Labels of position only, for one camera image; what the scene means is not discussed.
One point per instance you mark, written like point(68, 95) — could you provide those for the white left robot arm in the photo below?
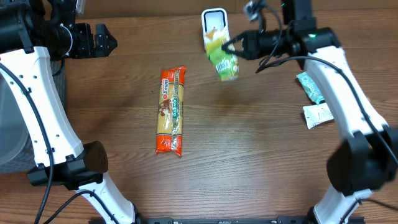
point(29, 44)

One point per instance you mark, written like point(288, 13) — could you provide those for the light blue wipes packet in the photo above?
point(310, 88)

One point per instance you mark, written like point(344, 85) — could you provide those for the green snack packet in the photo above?
point(226, 65)

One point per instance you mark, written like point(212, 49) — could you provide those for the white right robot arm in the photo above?
point(367, 156)

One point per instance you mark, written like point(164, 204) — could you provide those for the orange spaghetti packet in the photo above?
point(170, 111)

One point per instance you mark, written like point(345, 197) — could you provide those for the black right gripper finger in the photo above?
point(230, 44)
point(233, 52)

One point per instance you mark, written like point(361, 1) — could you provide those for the white tube with gold cap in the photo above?
point(317, 114)

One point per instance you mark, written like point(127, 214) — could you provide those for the grey plastic lattice basket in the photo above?
point(17, 154)

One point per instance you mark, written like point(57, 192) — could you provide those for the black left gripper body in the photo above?
point(94, 40)

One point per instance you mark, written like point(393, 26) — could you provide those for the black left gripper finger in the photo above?
point(105, 49)
point(103, 37)

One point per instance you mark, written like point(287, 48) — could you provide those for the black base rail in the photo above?
point(278, 220)

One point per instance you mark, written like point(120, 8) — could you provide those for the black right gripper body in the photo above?
point(260, 47)

